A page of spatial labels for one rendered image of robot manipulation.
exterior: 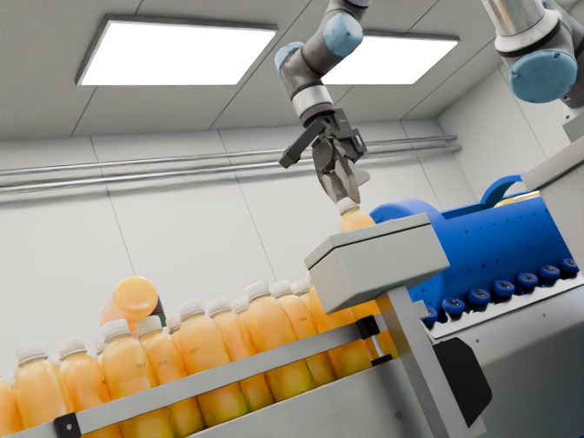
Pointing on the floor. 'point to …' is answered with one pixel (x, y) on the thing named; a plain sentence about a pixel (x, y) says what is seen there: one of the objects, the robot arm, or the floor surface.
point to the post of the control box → (421, 364)
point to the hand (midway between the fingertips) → (347, 203)
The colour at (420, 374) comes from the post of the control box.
